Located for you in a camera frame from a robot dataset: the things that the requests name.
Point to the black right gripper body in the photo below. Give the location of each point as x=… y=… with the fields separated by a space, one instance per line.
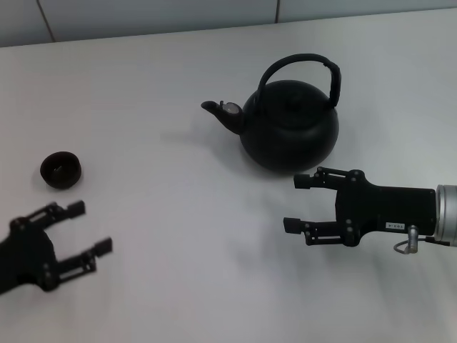
x=385 y=211

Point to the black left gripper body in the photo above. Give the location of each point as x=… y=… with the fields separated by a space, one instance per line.
x=25 y=253

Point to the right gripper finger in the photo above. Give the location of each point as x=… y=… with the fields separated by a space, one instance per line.
x=321 y=232
x=332 y=178

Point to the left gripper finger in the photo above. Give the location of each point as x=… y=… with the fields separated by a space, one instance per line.
x=50 y=214
x=85 y=259

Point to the dark brown teacup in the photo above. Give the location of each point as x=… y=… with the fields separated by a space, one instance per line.
x=60 y=171

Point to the black round teapot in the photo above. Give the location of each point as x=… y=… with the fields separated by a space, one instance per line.
x=289 y=139

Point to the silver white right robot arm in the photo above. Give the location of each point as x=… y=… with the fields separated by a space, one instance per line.
x=448 y=214

